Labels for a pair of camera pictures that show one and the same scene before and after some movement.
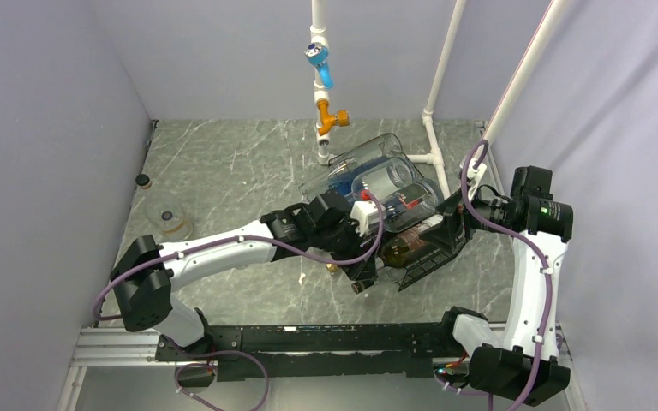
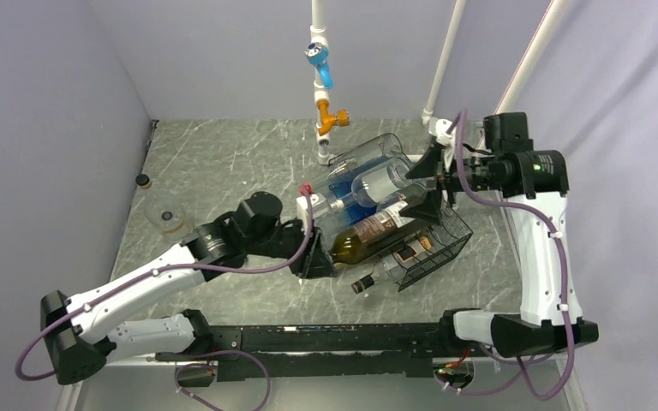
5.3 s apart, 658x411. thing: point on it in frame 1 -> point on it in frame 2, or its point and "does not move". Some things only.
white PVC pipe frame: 321,92 does not move
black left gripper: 355,250 -> 314,262
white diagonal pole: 523,71 does not move
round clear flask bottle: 167,217 does not move
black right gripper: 444,235 -> 427,208
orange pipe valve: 341,118 does not move
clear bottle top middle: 383,178 does not move
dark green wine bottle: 406,248 -> 349,243
